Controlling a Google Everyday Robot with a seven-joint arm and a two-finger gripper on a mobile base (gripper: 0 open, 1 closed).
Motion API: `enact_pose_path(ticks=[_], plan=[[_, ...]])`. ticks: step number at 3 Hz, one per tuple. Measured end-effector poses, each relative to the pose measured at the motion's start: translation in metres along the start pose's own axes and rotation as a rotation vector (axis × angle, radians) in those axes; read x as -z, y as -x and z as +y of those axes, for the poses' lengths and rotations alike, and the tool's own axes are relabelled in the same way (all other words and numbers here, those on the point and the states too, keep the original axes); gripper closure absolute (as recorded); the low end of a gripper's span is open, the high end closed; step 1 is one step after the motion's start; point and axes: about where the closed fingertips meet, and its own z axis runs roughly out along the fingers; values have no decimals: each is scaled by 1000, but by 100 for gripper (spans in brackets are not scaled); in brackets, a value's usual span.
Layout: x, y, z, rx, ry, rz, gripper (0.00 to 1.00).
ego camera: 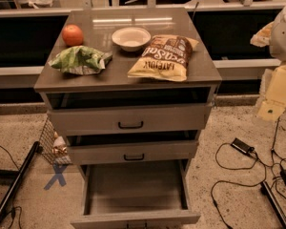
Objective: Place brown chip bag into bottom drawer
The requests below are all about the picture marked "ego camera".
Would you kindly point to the black bar floor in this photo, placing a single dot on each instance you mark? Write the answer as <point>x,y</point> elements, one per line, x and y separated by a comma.
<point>266,190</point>
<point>17,180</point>

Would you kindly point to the blue tape cross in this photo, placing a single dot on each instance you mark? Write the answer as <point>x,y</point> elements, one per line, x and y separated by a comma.
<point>57,176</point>

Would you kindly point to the top grey drawer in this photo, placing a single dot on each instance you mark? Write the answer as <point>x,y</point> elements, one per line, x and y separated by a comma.
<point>121,120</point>

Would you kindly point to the black bar left floor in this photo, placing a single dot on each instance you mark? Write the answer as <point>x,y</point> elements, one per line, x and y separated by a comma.
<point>17,180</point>

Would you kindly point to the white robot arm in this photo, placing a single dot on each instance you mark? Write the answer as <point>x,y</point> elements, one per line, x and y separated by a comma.
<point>278,37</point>

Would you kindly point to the white bowl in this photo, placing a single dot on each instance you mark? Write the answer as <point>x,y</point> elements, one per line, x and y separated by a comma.
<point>131,39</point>

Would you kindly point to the yellow-wrapped gripper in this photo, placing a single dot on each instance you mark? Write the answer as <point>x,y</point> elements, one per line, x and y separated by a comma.
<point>284,37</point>

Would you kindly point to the black power adapter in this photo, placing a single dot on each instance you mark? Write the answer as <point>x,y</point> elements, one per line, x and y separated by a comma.
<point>242,147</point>

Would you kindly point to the black bar right floor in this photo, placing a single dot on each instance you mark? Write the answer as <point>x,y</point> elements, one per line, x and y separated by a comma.
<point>266,190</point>

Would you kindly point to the grey drawer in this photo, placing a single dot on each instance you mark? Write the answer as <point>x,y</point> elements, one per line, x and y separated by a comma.
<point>132,152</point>
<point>121,120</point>
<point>135,195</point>

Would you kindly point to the brown and yellow chip bag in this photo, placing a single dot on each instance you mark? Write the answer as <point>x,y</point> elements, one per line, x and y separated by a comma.
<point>166,58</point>

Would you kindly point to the middle grey drawer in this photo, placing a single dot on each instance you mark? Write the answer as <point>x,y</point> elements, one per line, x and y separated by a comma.
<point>132,152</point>

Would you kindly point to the grey drawer cabinet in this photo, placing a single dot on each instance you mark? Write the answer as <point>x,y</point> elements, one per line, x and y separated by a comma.
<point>113,88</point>

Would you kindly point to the wire mesh basket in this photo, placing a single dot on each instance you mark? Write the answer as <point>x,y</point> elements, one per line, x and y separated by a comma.
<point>52,145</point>

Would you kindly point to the orange fruit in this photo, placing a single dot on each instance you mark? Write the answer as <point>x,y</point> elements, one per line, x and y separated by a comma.
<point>72,35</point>

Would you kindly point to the bottom grey drawer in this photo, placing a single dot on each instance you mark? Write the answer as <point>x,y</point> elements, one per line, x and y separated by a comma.
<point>135,195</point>

